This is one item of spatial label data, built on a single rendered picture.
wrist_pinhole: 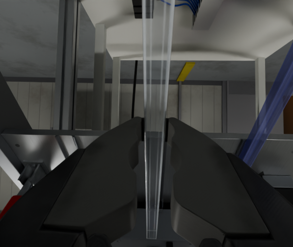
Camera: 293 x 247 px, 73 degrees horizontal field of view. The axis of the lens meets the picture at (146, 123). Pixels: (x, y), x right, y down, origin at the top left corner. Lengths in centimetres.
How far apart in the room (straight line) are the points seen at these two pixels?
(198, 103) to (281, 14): 289
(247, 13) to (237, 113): 305
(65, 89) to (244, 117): 341
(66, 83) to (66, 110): 7
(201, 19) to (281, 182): 44
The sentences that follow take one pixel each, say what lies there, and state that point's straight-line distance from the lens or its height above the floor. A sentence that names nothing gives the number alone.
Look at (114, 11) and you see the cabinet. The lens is 67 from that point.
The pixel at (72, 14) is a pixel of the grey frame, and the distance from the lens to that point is 59.
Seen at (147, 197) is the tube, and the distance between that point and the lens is 21.
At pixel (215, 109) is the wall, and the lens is 362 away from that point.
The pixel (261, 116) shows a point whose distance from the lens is 23.
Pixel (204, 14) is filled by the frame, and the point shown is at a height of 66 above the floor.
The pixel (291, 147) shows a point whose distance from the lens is 29.
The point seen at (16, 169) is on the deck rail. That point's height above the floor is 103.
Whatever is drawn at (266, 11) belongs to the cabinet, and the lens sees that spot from 73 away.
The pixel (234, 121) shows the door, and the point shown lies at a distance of 366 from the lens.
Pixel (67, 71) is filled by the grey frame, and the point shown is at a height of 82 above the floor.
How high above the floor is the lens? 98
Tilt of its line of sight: 4 degrees down
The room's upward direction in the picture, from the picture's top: 179 degrees counter-clockwise
